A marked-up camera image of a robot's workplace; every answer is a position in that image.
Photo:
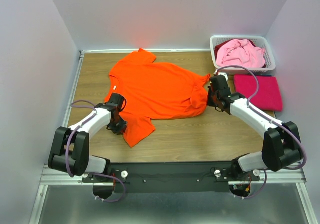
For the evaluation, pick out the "folded magenta t-shirt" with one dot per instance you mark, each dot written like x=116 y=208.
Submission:
x=268 y=96

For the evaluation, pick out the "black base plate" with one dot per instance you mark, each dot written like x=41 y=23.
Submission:
x=169 y=177

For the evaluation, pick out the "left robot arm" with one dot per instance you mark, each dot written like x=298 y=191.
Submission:
x=70 y=150

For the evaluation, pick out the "orange t-shirt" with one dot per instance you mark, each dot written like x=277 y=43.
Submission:
x=155 y=91

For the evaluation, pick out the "aluminium frame rail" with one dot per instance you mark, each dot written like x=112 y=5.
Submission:
x=50 y=177

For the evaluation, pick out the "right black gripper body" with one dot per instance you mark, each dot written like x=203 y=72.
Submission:
x=211 y=98

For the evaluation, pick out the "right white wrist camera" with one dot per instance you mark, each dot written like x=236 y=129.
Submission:
x=220 y=73

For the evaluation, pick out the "pink t-shirt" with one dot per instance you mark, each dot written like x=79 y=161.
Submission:
x=241 y=54

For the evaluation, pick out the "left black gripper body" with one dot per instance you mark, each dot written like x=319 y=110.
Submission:
x=117 y=126

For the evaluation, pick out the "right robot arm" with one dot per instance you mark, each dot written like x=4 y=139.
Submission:
x=281 y=141

